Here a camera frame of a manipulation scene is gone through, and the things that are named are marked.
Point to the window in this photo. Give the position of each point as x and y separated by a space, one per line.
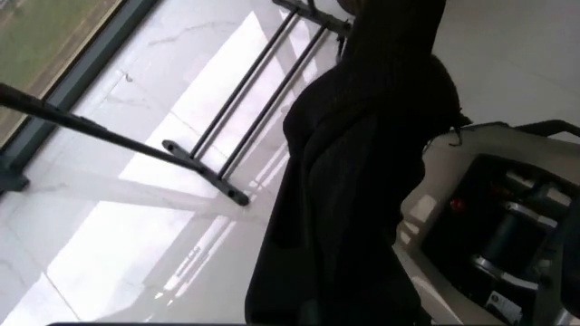
45 45

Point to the black garment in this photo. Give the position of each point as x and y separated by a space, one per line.
362 158

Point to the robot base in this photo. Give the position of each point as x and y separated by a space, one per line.
498 145

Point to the black clothes rack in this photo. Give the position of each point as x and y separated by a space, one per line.
90 128

